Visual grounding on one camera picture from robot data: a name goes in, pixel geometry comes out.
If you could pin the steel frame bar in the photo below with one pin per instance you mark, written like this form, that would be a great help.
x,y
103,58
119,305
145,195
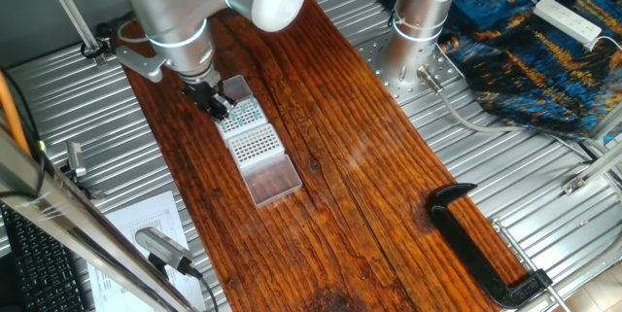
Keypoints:
x,y
73,219

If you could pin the orange tube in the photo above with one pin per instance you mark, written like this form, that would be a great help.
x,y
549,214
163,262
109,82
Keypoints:
x,y
12,113

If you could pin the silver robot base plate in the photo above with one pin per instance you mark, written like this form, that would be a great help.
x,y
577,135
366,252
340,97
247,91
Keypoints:
x,y
376,66

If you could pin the brown wooden board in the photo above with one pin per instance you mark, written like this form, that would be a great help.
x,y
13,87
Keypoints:
x,y
340,181

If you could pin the aluminium profile bar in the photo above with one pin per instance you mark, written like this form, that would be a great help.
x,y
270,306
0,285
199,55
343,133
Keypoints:
x,y
593,168

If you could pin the white pipette tip box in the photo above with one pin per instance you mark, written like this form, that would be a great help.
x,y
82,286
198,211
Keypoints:
x,y
255,144
248,125

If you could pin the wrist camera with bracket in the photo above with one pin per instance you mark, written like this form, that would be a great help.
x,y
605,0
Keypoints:
x,y
146,65

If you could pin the black keyboard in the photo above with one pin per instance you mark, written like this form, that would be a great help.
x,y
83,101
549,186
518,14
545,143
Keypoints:
x,y
39,273

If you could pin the thin aluminium rail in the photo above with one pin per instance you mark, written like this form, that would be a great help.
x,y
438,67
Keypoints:
x,y
69,6

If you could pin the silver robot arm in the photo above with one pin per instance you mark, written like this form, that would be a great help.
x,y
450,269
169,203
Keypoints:
x,y
170,15

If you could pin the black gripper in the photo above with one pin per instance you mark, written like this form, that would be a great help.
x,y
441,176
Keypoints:
x,y
200,93

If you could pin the white power strip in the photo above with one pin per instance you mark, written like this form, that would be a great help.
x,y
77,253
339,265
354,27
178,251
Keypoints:
x,y
566,19

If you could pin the small silver camera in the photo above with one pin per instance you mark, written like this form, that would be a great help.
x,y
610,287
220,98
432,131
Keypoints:
x,y
75,159

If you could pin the printed paper sheet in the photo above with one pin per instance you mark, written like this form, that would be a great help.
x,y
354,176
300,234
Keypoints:
x,y
141,215

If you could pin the black C-clamp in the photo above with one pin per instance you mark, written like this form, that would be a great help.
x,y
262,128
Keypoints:
x,y
466,249

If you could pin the silver depth camera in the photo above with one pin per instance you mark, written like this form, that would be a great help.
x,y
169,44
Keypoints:
x,y
162,249

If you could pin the blue patterned cloth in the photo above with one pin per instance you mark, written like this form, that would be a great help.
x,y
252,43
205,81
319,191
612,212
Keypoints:
x,y
534,69

